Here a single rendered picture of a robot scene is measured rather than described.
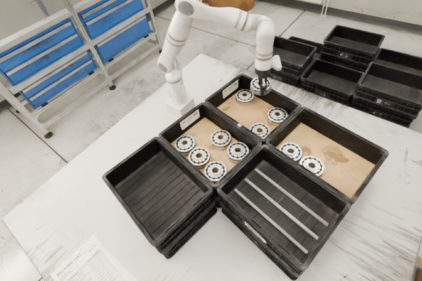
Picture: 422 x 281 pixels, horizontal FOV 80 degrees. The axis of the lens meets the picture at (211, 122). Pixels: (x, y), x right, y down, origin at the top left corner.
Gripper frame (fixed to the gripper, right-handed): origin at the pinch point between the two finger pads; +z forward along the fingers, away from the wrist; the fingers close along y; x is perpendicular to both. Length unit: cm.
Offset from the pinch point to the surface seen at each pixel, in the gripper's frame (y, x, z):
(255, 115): 1.6, -2.6, 16.9
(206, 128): 9.1, -28.7, 17.1
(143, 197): 46, -55, 17
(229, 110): -3.1, -16.2, 17.0
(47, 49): -97, -175, 28
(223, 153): 25.1, -19.5, 17.0
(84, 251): 65, -82, 30
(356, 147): 27.2, 39.1, 13.0
